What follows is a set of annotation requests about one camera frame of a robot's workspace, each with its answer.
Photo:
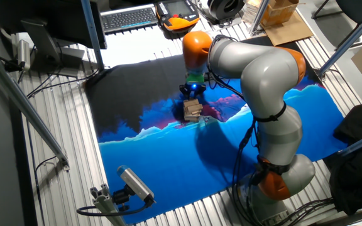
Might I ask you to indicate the orange black teach pendant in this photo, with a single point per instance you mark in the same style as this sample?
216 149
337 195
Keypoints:
178 15

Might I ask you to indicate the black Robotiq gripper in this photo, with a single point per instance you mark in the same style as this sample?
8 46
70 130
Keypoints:
194 88

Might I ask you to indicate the wooden Jenga block tower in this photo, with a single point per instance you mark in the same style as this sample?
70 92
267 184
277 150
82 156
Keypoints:
193 110

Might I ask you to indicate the black cloth bag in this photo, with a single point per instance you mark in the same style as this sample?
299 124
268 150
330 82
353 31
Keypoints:
357 175

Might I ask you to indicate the silver camera blue end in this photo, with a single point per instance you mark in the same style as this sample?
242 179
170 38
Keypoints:
135 183

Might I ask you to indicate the black computer monitor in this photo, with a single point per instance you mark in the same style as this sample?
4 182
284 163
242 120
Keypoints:
52 25

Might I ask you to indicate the blue black printed cloth mat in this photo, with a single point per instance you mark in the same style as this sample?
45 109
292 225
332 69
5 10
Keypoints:
168 163

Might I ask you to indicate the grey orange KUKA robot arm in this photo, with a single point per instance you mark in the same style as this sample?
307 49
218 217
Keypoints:
266 75

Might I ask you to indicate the aluminium frame post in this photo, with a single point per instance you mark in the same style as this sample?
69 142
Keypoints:
93 34
258 17

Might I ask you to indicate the short aluminium profile stand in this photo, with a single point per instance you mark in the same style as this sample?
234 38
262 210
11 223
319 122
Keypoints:
105 204

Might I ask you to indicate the black camera ball mount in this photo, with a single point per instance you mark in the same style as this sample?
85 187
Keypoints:
121 197

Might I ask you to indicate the green wrist mounting plate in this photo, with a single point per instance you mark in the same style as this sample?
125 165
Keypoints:
195 78

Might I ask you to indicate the black computer keyboard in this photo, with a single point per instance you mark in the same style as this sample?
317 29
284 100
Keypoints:
129 19

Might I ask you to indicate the black round spool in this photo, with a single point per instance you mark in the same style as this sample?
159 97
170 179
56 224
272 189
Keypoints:
226 7

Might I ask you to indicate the brown cardboard box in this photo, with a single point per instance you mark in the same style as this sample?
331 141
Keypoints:
278 11

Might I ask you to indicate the small silver camera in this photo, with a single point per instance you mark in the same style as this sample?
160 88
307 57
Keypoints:
24 53

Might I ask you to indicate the dark office chair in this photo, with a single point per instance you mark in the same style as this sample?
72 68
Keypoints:
357 12

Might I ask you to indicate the flat brown cardboard sheet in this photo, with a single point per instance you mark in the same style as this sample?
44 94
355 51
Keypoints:
289 31

